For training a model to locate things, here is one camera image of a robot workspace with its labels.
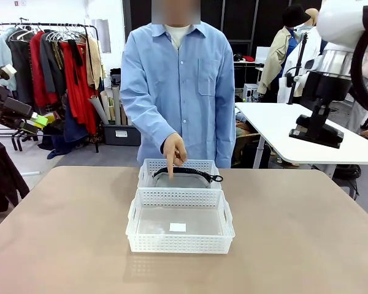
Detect black coat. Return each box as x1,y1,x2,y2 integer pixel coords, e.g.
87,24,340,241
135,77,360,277
7,38,34,105

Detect grey storage bin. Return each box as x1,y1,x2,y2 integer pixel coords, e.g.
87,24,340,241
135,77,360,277
102,124,142,146

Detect black scarf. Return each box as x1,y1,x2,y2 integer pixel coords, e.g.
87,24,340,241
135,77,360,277
67,39,84,86

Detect red jacket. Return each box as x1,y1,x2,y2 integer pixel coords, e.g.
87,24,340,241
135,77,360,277
29,30,61,108

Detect mint green jacket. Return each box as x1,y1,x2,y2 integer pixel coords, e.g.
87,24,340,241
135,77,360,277
0,27,18,92

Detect black box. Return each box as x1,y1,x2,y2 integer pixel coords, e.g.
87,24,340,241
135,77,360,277
239,142,272,169

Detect small white cabinet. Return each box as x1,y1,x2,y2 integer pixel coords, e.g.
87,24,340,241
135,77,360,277
243,83,260,102

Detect black jacket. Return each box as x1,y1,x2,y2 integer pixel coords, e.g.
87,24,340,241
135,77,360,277
0,128,31,213

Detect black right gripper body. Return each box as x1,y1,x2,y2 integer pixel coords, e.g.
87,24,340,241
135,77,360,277
306,72,353,104

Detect beige blouse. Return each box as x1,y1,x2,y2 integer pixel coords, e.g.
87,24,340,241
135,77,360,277
85,36,107,90

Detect person right hand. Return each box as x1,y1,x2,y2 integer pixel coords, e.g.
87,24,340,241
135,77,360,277
162,133,188,181

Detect grey paper roll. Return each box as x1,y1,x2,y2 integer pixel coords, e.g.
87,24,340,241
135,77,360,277
88,94,110,125

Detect black corrugated cable conduit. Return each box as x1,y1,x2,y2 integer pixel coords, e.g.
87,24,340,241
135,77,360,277
351,5,368,114

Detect person right forearm blue sleeve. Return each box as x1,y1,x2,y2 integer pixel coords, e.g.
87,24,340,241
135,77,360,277
121,100,178,151

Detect brown patterned garment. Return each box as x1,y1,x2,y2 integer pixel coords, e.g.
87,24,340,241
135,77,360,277
50,39,68,111

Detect white table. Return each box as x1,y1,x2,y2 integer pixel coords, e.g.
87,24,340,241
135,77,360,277
234,102,368,166

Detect red dress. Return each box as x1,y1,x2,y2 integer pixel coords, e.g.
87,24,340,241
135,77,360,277
61,41,98,135

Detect person in blue shirt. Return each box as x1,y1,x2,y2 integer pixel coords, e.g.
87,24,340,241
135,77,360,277
120,0,236,169

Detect silver wall mirror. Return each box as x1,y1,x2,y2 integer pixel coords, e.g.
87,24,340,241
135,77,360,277
90,18,112,55

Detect mannequin in white shirt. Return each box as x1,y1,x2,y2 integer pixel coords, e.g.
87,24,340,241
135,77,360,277
277,8,323,104

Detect black metal clothes rack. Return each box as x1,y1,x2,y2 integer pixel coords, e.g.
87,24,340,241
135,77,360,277
0,23,99,154

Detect dark blue jeans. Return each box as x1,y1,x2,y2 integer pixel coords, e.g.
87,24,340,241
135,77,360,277
47,102,91,160

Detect beige cardboard tube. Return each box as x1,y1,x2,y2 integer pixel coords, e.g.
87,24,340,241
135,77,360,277
100,90,112,124

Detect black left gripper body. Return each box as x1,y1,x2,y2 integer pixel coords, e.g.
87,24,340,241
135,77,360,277
0,80,34,123

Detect person left forearm blue sleeve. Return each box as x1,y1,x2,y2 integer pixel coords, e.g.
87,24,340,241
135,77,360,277
216,104,236,168

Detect dark grey jacket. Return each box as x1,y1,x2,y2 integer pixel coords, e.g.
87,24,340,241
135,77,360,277
39,30,69,96

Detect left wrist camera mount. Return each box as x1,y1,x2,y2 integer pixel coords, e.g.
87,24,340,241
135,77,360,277
0,63,18,86

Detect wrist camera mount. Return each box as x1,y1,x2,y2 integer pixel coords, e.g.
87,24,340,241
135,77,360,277
0,63,18,86
283,58,315,89

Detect white perforated plastic basket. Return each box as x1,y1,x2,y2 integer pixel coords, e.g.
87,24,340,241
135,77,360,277
137,158,222,190
125,187,236,254

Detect grey pouch with black strap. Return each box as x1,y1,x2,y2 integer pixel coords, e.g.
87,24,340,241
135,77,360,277
152,167,224,189

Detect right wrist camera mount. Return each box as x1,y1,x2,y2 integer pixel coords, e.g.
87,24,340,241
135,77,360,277
283,58,315,89

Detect white box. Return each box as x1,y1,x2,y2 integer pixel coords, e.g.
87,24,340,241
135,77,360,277
256,45,278,65

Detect black stand pole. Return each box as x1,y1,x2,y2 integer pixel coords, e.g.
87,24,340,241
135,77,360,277
286,32,309,105

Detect black hat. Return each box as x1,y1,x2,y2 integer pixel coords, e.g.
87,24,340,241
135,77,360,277
282,4,309,28

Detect grey cardboard tube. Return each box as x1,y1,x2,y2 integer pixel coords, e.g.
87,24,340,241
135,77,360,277
111,85,122,126

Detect black duffel bag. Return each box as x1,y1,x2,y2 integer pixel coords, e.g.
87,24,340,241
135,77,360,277
332,164,362,200

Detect mannequin in beige trench coat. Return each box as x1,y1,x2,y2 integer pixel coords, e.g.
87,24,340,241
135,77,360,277
257,26,298,104

